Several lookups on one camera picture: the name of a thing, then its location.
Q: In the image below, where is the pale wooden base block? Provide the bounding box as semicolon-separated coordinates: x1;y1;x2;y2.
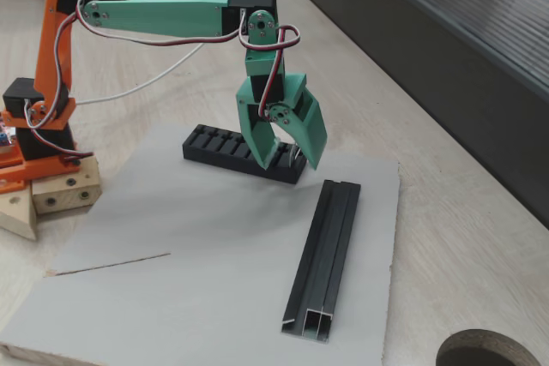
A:
32;154;104;215

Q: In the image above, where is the black slotted tray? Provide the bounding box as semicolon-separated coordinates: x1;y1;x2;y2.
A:
182;123;309;185

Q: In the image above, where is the red controller board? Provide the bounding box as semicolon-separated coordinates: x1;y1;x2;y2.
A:
0;111;18;151

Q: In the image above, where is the wooden wedge block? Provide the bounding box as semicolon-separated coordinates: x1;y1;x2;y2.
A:
0;183;40;242

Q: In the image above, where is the grey plywood board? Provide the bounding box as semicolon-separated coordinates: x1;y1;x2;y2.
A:
0;123;402;366

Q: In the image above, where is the white cable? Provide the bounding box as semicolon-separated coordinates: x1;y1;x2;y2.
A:
76;0;265;105

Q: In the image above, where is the black aluminium profile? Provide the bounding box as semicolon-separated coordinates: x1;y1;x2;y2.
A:
281;179;362;345

